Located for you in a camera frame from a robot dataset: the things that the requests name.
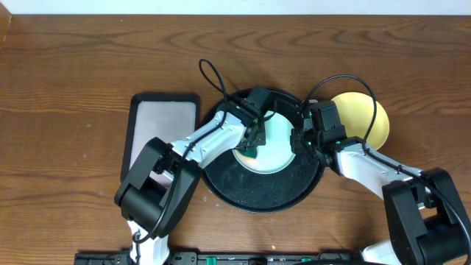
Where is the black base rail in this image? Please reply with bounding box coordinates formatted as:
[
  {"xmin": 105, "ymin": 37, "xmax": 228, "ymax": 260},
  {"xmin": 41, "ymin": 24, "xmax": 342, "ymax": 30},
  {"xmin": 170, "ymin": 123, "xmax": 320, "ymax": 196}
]
[{"xmin": 74, "ymin": 252, "xmax": 364, "ymax": 265}]

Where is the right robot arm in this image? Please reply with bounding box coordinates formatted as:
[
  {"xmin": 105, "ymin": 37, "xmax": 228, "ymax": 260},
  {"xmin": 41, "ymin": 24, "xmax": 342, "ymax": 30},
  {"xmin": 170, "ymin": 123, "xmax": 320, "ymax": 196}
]
[{"xmin": 291, "ymin": 101, "xmax": 470, "ymax": 264}]

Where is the green yellow sponge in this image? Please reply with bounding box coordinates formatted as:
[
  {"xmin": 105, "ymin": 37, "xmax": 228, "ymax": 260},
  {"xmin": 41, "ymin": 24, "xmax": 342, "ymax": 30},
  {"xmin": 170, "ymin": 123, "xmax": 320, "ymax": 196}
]
[{"xmin": 238, "ymin": 147, "xmax": 258, "ymax": 161}]

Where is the light green plate front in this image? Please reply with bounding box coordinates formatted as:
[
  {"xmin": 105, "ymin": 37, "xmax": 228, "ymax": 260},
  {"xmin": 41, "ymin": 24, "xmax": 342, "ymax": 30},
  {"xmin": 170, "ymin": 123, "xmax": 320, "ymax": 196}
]
[{"xmin": 233, "ymin": 110, "xmax": 295, "ymax": 174}]

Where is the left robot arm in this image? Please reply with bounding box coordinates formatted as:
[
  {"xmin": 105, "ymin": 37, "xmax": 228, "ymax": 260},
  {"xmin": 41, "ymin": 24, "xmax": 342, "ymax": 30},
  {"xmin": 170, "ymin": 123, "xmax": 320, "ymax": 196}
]
[{"xmin": 114, "ymin": 102, "xmax": 267, "ymax": 264}]

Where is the black round tray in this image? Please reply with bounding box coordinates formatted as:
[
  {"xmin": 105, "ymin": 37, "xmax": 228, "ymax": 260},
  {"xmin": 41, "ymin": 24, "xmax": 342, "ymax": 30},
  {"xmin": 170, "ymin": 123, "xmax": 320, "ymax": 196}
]
[{"xmin": 202, "ymin": 89, "xmax": 325, "ymax": 213}]

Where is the black rectangular tray grey mat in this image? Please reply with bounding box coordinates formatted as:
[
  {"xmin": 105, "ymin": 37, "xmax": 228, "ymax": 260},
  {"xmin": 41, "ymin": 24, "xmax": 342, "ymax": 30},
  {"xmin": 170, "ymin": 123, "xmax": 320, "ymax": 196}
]
[{"xmin": 120, "ymin": 92, "xmax": 200, "ymax": 180}]

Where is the yellow round plate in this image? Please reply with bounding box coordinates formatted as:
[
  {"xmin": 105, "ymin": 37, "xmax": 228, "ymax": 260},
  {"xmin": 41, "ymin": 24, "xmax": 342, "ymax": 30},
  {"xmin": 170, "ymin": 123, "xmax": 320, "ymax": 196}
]
[{"xmin": 332, "ymin": 92, "xmax": 390, "ymax": 150}]

